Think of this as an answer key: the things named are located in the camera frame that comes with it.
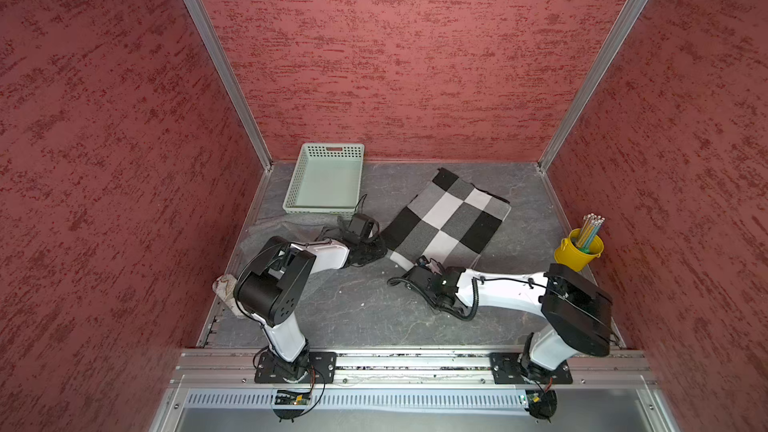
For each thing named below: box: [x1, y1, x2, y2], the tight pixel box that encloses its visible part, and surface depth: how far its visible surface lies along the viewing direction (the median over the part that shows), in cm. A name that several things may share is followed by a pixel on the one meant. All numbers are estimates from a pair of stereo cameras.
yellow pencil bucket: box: [553, 228, 604, 272], surface depth 89 cm
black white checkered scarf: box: [381, 168, 511, 269], surface depth 105 cm
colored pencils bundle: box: [577, 212, 606, 253], surface depth 87 cm
